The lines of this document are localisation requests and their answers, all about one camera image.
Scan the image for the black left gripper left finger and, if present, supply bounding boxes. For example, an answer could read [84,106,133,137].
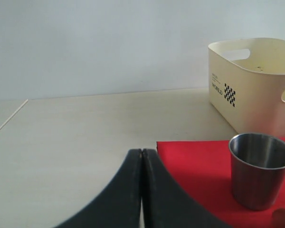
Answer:
[57,149,143,228]

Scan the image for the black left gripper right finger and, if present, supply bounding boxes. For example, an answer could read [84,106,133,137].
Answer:
[141,149,231,228]

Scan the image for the stainless steel cup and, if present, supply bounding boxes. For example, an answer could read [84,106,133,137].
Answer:
[228,133,285,211]

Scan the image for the red sausage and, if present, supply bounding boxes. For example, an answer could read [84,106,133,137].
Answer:
[272,209,285,228]

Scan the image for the red table cloth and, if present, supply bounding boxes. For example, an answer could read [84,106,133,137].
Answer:
[157,140,285,228]

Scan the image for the cream plastic bin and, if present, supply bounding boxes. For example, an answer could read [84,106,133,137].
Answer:
[208,38,285,137]

